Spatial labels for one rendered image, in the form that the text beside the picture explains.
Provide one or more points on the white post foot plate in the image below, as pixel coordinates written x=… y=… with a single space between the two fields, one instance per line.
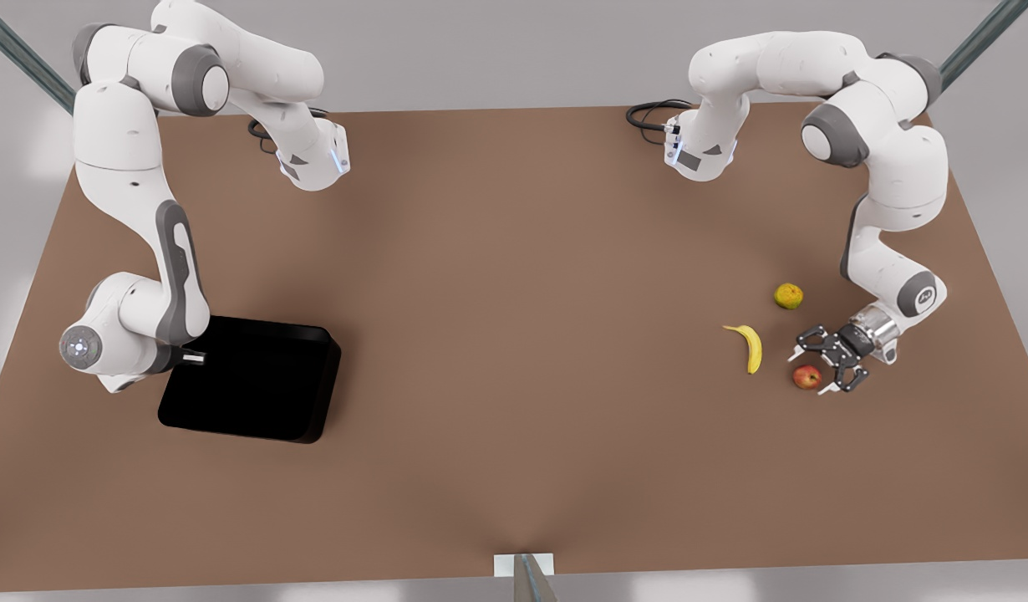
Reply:
x=502 y=564

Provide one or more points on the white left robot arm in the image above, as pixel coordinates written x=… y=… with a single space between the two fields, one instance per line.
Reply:
x=898 y=167

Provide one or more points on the yellow-green round fruit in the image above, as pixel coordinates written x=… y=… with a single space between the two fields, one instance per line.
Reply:
x=788 y=296

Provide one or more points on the red apple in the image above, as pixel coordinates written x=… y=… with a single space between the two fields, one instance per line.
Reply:
x=806 y=377

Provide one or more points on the silver frame post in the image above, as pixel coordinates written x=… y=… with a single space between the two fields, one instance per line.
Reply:
x=25 y=58
x=986 y=38
x=531 y=581

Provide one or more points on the black storage box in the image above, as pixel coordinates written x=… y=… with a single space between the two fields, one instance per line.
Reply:
x=255 y=385

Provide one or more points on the yellow banana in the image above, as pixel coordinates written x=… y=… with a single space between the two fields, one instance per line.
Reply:
x=754 y=347

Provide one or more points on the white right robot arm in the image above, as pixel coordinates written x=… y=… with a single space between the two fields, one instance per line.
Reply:
x=113 y=142

